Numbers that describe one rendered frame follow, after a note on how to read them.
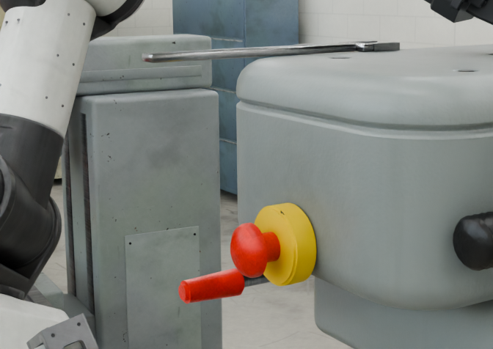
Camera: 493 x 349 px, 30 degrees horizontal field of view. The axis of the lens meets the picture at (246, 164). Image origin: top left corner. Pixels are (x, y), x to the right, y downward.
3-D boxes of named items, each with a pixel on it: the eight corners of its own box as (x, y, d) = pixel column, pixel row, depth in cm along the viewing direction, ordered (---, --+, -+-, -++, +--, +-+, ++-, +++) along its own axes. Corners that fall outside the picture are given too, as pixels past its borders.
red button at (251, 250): (252, 287, 65) (251, 232, 64) (224, 272, 68) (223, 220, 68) (290, 278, 67) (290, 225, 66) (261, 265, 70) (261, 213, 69)
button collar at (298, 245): (295, 296, 66) (295, 215, 65) (251, 274, 71) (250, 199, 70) (318, 291, 67) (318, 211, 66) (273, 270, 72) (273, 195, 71)
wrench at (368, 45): (157, 64, 71) (156, 53, 71) (136, 61, 75) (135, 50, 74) (399, 50, 84) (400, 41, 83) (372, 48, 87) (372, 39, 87)
